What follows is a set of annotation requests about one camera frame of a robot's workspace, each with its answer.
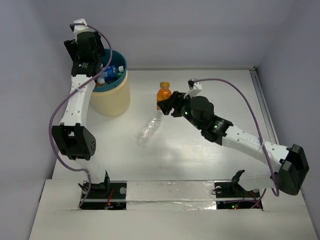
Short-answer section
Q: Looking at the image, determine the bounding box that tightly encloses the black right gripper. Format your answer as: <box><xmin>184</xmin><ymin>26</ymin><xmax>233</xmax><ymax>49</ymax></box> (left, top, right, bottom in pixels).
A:
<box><xmin>157</xmin><ymin>90</ymin><xmax>203</xmax><ymax>130</ymax></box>

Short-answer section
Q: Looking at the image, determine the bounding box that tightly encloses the small orange juice bottle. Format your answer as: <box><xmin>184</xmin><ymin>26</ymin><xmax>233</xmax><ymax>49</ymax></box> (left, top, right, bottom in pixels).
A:
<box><xmin>156</xmin><ymin>82</ymin><xmax>172</xmax><ymax>104</ymax></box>

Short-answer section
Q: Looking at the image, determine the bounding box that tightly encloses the clear bottle white cap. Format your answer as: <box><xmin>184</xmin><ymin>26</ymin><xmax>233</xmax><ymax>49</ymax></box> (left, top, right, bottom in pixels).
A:
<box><xmin>136</xmin><ymin>110</ymin><xmax>163</xmax><ymax>147</ymax></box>

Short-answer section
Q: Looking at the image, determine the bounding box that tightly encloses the clear unlabelled plastic bottle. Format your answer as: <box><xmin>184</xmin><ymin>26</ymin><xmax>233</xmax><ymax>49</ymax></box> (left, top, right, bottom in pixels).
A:
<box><xmin>95</xmin><ymin>76</ymin><xmax>118</xmax><ymax>87</ymax></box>

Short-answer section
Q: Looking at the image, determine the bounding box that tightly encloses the small blue label water bottle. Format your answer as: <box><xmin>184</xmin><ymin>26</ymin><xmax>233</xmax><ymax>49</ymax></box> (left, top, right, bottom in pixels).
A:
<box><xmin>101</xmin><ymin>65</ymin><xmax>125</xmax><ymax>78</ymax></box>

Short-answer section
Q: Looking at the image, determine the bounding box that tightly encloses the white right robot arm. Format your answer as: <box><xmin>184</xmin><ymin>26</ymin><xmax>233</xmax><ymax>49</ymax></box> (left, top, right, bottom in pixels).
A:
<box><xmin>157</xmin><ymin>91</ymin><xmax>310</xmax><ymax>196</ymax></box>

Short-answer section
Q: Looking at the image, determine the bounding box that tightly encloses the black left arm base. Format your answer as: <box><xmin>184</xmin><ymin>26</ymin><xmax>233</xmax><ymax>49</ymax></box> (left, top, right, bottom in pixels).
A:
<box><xmin>78</xmin><ymin>172</ymin><xmax>127</xmax><ymax>211</ymax></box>

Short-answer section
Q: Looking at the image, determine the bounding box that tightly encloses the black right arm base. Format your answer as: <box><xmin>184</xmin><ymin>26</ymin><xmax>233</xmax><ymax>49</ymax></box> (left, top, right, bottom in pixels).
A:
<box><xmin>211</xmin><ymin>170</ymin><xmax>261</xmax><ymax>210</ymax></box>

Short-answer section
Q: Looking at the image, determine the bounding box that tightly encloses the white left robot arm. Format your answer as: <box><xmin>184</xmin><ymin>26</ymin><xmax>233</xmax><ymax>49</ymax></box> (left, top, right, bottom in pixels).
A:
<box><xmin>51</xmin><ymin>31</ymin><xmax>111</xmax><ymax>198</ymax></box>

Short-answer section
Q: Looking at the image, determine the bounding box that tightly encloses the cream bin with teal rim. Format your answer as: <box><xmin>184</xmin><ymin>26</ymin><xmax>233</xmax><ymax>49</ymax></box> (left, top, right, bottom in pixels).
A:
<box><xmin>90</xmin><ymin>49</ymin><xmax>131</xmax><ymax>117</ymax></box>

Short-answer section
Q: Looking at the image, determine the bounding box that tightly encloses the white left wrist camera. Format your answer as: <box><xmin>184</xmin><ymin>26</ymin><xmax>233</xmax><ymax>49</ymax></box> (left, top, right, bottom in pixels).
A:
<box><xmin>69</xmin><ymin>18</ymin><xmax>90</xmax><ymax>41</ymax></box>

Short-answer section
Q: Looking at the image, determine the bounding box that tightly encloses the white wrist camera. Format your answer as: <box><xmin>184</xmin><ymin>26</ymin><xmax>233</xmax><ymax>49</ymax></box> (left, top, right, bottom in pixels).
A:
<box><xmin>184</xmin><ymin>78</ymin><xmax>203</xmax><ymax>98</ymax></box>
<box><xmin>69</xmin><ymin>18</ymin><xmax>90</xmax><ymax>41</ymax></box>

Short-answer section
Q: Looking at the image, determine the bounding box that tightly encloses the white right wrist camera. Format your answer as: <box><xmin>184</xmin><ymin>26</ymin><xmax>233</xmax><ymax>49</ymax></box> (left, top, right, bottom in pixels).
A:
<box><xmin>184</xmin><ymin>78</ymin><xmax>203</xmax><ymax>98</ymax></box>

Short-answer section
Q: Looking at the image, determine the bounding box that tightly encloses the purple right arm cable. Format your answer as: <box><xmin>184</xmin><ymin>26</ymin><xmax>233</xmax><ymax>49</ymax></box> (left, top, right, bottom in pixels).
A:
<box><xmin>192</xmin><ymin>78</ymin><xmax>280</xmax><ymax>209</ymax></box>

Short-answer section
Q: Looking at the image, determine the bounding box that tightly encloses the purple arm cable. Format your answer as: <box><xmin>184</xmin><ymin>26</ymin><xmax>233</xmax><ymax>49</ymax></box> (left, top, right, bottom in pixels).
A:
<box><xmin>47</xmin><ymin>22</ymin><xmax>114</xmax><ymax>208</ymax></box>
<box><xmin>192</xmin><ymin>78</ymin><xmax>280</xmax><ymax>209</ymax></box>

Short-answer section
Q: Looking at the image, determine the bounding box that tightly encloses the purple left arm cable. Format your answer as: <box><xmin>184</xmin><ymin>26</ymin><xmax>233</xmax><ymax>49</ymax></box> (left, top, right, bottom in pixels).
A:
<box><xmin>47</xmin><ymin>22</ymin><xmax>114</xmax><ymax>208</ymax></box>

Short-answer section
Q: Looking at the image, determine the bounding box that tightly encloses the aluminium side rail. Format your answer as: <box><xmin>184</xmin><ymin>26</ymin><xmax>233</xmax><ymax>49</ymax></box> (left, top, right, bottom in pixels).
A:
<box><xmin>249</xmin><ymin>66</ymin><xmax>290</xmax><ymax>178</ymax></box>

